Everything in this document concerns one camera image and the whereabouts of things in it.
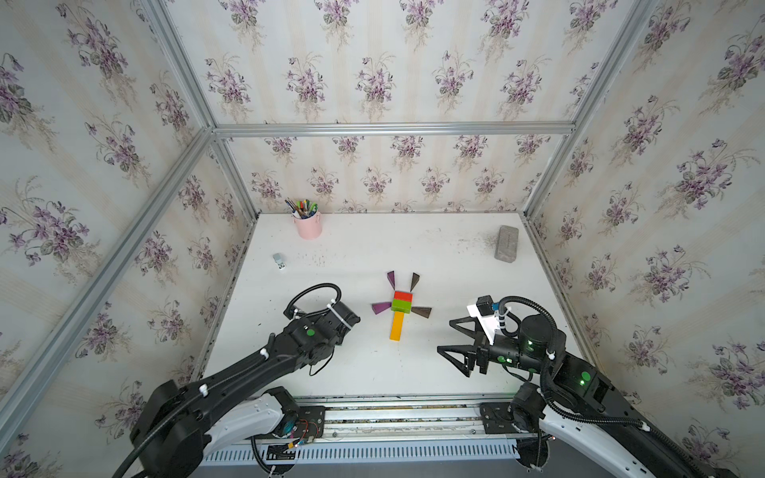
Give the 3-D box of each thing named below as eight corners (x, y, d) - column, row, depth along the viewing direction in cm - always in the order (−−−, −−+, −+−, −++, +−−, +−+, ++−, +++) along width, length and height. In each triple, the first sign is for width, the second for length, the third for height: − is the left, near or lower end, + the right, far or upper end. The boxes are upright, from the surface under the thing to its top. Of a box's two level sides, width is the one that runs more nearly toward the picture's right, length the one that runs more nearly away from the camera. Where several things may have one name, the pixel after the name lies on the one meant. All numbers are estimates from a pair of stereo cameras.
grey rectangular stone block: (493, 258, 109) (496, 252, 107) (498, 229, 119) (500, 223, 116) (513, 263, 108) (516, 258, 105) (516, 233, 117) (519, 228, 115)
